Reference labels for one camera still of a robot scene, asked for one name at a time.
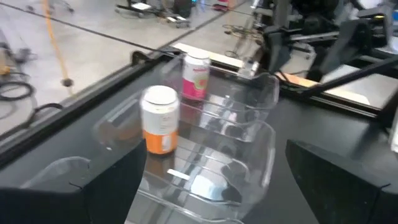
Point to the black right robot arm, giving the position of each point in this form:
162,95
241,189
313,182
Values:
317,7

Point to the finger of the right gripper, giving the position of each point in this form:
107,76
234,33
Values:
278,46
345,43

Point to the low equipment cart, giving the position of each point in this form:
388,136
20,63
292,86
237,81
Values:
140,6

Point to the pink bottle white cap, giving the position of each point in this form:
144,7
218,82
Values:
196,81

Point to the orange bottle white cap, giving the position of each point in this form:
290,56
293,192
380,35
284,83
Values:
160,124

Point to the clear plastic bin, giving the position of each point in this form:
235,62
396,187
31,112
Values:
217,161
248,93
186,211

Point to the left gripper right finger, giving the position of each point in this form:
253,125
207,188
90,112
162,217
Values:
342,199

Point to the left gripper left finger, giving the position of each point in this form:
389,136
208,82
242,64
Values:
62,208

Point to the black round plug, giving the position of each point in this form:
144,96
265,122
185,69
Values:
67,82

